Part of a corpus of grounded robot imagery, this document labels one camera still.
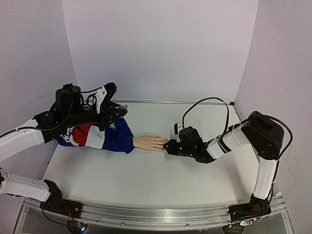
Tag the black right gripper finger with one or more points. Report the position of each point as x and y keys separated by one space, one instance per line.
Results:
x=169 y=150
x=170 y=144

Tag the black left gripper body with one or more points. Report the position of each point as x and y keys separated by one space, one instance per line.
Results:
x=76 y=117

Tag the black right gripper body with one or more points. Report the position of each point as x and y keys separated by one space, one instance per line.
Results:
x=176 y=145

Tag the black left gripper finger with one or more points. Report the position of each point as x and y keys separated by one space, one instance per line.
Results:
x=114 y=105
x=110 y=117

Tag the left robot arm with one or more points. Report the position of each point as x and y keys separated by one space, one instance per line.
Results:
x=17 y=140

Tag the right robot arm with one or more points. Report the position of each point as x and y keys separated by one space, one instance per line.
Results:
x=268 y=136

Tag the blue red white jacket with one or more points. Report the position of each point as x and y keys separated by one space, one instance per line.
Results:
x=116 y=138

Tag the mannequin hand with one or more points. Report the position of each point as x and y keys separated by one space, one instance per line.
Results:
x=149 y=143

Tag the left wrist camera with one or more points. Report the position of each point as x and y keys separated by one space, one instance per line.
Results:
x=104 y=94

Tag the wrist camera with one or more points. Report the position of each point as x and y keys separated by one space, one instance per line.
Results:
x=104 y=94
x=177 y=129

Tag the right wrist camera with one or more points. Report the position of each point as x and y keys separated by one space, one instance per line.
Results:
x=177 y=129

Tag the aluminium front rail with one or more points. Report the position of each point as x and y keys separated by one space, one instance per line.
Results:
x=158 y=219

